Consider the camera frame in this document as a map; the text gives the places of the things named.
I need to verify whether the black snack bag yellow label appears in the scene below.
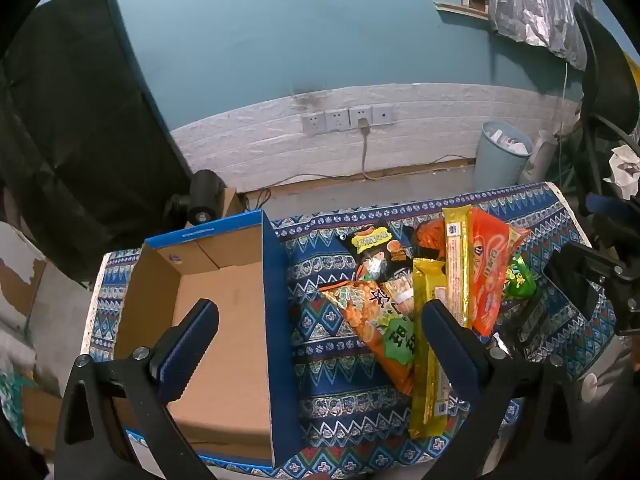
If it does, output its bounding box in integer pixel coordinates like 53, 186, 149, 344
336, 220, 418, 322

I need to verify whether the black office chair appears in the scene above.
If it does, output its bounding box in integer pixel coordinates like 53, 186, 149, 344
572, 2, 640, 251

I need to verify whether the blue patterned tablecloth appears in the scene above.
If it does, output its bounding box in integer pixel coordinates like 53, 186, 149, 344
82, 180, 621, 480

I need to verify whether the black cylindrical device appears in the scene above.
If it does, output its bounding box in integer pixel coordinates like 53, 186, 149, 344
165, 170, 226, 227

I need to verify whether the orange snack bag green label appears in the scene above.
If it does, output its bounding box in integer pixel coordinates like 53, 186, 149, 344
318, 280, 419, 397

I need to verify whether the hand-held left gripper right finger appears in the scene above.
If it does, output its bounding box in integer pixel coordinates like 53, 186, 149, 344
421, 299, 587, 480

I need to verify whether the crumpled white paper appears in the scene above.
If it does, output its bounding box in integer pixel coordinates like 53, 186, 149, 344
607, 145, 640, 197

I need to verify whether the beige plug with cable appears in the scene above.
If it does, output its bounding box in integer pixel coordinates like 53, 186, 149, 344
270, 117, 476, 186

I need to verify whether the white peeling door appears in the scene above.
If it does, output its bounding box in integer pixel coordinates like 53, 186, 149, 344
0, 222, 49, 361

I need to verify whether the brown cardboard box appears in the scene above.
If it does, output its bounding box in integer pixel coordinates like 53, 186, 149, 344
21, 385, 65, 453

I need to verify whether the cardboard box blue outside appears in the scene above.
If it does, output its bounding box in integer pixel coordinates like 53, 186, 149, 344
112, 210, 304, 472

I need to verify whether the silver foil curtain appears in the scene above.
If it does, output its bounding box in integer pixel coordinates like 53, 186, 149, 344
487, 0, 594, 72

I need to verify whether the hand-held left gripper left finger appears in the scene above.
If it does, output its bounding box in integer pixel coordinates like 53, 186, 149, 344
52, 299, 221, 480

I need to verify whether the black cloth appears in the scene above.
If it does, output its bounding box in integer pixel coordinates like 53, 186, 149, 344
0, 0, 197, 286

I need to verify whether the pale blue trash bin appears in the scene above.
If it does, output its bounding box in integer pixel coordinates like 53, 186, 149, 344
472, 121, 535, 194

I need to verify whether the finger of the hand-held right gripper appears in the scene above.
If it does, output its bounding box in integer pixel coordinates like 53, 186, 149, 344
542, 243, 627, 322
585, 193, 640, 231

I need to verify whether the orange-red snack packet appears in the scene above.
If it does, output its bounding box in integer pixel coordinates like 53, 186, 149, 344
467, 208, 531, 337

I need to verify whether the wooden window ledge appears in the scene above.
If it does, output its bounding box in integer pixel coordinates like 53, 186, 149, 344
434, 1, 489, 20

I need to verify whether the gold long snack packet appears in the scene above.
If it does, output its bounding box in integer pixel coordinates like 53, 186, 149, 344
442, 206, 477, 329
409, 257, 452, 439

